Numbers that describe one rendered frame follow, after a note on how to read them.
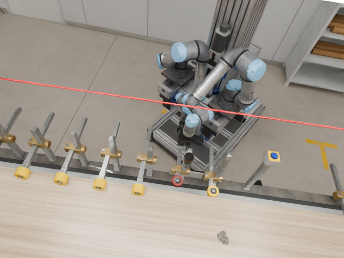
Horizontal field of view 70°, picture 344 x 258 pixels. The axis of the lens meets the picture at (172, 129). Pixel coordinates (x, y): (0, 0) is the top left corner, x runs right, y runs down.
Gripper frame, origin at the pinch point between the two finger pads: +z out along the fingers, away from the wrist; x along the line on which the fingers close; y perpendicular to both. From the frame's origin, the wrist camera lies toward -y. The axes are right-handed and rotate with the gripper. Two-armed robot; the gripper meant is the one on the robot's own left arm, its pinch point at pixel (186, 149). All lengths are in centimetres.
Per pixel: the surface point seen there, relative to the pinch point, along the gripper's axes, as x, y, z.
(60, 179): 33, 76, 7
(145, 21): -254, 73, 71
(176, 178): 17.5, 3.3, 11.8
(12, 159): 13, 128, 37
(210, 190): 22.6, -20.9, 11.1
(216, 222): 43, -26, 11
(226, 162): 9.4, -25.7, -7.9
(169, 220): 46.0, 4.6, 12.3
